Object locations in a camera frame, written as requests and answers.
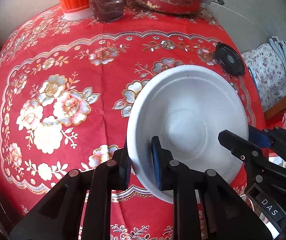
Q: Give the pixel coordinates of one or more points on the white foam bowl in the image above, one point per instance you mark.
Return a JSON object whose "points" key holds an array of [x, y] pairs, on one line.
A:
{"points": [[186, 107]]}

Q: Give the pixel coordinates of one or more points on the black round lid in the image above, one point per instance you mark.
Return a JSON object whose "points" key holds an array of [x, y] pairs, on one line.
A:
{"points": [[229, 60]]}

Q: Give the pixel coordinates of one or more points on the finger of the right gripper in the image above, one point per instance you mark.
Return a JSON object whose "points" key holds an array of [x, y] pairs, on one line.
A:
{"points": [[252, 153], [273, 139]]}

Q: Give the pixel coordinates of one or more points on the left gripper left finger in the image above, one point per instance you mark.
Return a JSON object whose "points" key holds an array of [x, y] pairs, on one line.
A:
{"points": [[79, 205]]}

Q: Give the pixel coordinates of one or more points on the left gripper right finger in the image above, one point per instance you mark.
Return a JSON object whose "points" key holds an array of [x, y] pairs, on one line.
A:
{"points": [[203, 202]]}

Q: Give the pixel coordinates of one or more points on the red floral tablecloth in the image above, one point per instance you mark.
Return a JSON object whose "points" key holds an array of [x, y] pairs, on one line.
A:
{"points": [[67, 89]]}

